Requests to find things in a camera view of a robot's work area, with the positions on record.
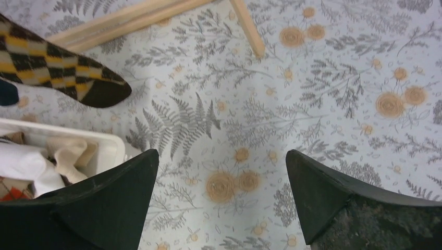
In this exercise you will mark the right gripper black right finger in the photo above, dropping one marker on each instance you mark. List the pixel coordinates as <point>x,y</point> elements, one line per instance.
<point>337,211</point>

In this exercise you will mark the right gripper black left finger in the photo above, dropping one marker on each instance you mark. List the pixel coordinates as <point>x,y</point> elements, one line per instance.
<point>105,211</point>

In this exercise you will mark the navy blue patterned sock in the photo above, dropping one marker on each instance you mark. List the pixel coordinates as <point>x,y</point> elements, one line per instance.
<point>8,94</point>

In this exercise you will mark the brown yellow argyle sock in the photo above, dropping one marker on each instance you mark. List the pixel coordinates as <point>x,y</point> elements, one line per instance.
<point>28,59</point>

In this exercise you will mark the white sock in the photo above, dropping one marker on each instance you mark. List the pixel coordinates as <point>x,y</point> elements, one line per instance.
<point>30,163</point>

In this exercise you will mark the white plastic laundry basket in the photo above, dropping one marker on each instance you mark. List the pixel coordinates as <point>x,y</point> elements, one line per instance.
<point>111,150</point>

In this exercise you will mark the beige sock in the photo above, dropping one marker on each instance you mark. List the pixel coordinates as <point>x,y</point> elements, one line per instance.
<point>71,153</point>

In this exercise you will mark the brown orange argyle sock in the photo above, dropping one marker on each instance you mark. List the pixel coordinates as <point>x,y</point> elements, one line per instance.
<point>12,189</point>

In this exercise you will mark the floral grey table cloth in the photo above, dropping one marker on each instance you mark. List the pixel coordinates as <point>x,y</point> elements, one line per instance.
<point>355,85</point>

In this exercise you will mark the wooden drying rack frame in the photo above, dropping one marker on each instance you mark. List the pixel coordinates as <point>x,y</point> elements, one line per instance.
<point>135,17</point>

